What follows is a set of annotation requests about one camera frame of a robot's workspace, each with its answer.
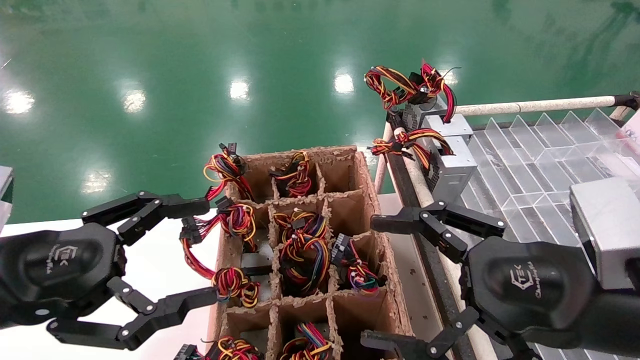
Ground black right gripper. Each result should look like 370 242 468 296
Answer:
360 200 608 360

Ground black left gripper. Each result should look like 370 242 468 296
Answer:
0 191 219 351

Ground silver power supply with cables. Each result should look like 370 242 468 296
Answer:
364 59 474 146
279 322 334 360
274 209 329 243
331 234 387 295
369 128 479 203

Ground brown cardboard divider box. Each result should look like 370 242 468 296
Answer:
210 145 416 360

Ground cream rack leg pipe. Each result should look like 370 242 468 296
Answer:
374 121 394 195

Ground clear acrylic divider tray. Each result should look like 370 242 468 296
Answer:
450 107 640 360

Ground white red label sign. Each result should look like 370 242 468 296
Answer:
620 111 640 151

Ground black rack rail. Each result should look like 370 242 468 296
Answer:
386 135 473 360

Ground wire bundle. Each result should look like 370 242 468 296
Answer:
202 142 257 202
180 216 273 307
175 336 264 360
215 196 258 253
278 235 333 297

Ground wire bundle centre right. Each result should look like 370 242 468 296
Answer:
215 196 258 253

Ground wire bundle top right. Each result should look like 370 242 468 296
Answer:
202 142 257 202

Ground wire bundle far left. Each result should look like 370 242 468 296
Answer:
175 336 264 360

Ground wire bundle lower middle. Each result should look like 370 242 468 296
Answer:
278 235 333 297

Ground wire bundle right edge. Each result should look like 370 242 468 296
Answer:
270 151 315 198

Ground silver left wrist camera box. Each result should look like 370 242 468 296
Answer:
0 165 14 233

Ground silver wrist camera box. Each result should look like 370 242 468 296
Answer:
0 165 14 233
570 176 640 291

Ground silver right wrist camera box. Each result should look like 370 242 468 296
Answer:
570 176 640 291

